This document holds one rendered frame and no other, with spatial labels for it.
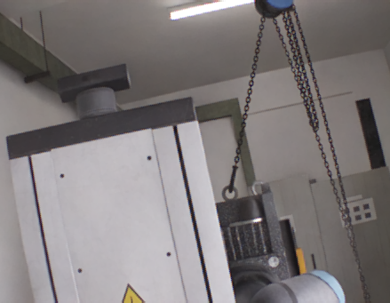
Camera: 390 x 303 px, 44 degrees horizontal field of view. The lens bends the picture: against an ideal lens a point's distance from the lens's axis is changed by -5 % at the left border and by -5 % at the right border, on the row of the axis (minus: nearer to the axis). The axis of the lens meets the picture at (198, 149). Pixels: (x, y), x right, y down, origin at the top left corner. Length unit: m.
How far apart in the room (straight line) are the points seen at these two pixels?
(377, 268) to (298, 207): 0.99
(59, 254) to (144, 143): 0.24
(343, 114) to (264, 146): 0.89
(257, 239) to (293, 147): 3.40
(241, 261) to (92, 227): 0.98
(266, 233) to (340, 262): 3.20
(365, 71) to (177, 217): 4.68
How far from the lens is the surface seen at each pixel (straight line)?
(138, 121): 0.87
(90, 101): 0.88
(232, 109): 5.08
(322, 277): 1.16
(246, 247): 1.80
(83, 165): 0.87
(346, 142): 5.23
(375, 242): 5.03
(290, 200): 4.87
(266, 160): 5.11
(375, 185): 5.02
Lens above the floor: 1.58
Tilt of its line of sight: 7 degrees up
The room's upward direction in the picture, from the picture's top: 12 degrees counter-clockwise
